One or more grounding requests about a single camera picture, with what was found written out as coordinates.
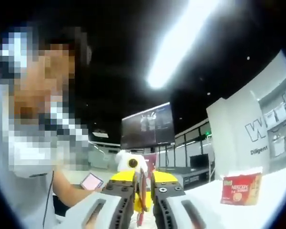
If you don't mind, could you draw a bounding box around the black television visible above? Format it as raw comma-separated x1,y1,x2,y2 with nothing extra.
189,153,210,169

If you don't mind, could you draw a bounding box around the red coffee box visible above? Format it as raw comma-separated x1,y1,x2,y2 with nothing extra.
220,172,263,206

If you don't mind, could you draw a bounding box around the red coffee pouch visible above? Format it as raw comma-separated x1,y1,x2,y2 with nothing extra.
136,167,152,227

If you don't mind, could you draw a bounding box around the black device cable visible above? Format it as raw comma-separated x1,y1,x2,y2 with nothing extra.
42,170,55,223

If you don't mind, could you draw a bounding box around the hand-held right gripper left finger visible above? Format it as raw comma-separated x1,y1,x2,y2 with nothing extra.
82,169,137,229

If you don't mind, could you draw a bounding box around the hanging dark monitor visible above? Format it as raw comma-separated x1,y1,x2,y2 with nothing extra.
121,102,176,150

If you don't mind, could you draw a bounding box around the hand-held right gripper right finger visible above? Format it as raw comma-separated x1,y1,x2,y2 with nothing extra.
151,171,217,229

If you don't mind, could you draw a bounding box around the ceiling light strip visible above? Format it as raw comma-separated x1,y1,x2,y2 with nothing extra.
145,0,221,89

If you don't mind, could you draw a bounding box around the white chest device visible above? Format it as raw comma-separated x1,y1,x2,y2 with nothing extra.
12,164,55,179

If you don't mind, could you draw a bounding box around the grey metal shelf rack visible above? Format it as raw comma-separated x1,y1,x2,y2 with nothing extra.
249,83,286,158

